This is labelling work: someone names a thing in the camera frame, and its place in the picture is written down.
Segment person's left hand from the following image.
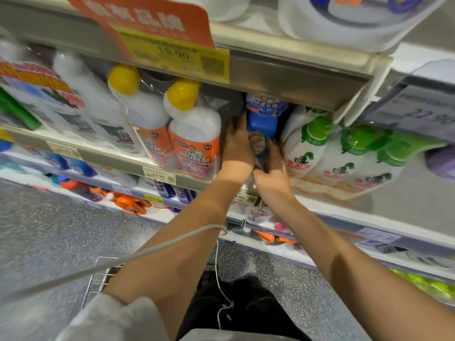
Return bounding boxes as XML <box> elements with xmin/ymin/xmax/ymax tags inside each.
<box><xmin>219</xmin><ymin>113</ymin><xmax>257</xmax><ymax>184</ymax></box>

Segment person's right hand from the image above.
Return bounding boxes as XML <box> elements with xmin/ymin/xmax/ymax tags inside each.
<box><xmin>252</xmin><ymin>138</ymin><xmax>294</xmax><ymax>204</ymax></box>

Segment yellow-capped pink-label cleaner bottle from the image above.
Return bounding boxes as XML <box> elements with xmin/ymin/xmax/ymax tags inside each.
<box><xmin>164</xmin><ymin>78</ymin><xmax>223</xmax><ymax>182</ymax></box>
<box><xmin>107</xmin><ymin>63</ymin><xmax>180</xmax><ymax>171</ymax></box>

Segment blue spray bottle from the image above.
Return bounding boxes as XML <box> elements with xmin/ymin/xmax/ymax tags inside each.
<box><xmin>245</xmin><ymin>92</ymin><xmax>291</xmax><ymax>168</ymax></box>

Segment row of white green-capped bottles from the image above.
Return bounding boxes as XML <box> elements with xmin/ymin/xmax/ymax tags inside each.
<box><xmin>279</xmin><ymin>105</ymin><xmax>447</xmax><ymax>205</ymax></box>

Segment cluster of orange trigger sprayers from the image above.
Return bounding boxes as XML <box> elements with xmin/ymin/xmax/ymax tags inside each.
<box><xmin>57</xmin><ymin>177</ymin><xmax>154</xmax><ymax>216</ymax></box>

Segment clear-wrapped white bottle pack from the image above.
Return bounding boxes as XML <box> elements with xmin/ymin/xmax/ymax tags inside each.
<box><xmin>0</xmin><ymin>28</ymin><xmax>146</xmax><ymax>159</ymax></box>

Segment row of lime green packets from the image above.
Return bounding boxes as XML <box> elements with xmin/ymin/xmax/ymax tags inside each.
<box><xmin>387</xmin><ymin>265</ymin><xmax>455</xmax><ymax>304</ymax></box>

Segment cluster of green cleaner bottles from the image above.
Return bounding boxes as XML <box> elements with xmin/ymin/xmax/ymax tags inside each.
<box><xmin>0</xmin><ymin>85</ymin><xmax>44</xmax><ymax>132</ymax></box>

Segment person's right forearm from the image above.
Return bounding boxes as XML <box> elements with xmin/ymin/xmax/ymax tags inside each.
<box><xmin>259</xmin><ymin>188</ymin><xmax>455</xmax><ymax>341</ymax></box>

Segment person's left forearm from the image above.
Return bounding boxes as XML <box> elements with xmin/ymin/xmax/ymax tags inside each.
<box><xmin>103</xmin><ymin>174</ymin><xmax>255</xmax><ymax>341</ymax></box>

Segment person's black trousers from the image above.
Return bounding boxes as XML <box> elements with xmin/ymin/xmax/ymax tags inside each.
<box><xmin>176</xmin><ymin>272</ymin><xmax>312</xmax><ymax>341</ymax></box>

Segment person's white shirt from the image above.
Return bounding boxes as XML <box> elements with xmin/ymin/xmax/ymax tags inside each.
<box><xmin>55</xmin><ymin>291</ymin><xmax>285</xmax><ymax>341</ymax></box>

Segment yellow price tag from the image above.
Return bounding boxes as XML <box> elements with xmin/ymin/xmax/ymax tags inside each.
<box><xmin>114</xmin><ymin>26</ymin><xmax>232</xmax><ymax>85</ymax></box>

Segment orange promo sign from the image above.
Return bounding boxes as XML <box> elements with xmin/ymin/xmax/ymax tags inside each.
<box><xmin>64</xmin><ymin>0</ymin><xmax>216</xmax><ymax>50</ymax></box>

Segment white cable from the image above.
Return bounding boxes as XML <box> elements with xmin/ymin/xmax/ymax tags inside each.
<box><xmin>0</xmin><ymin>222</ymin><xmax>236</xmax><ymax>330</ymax></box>

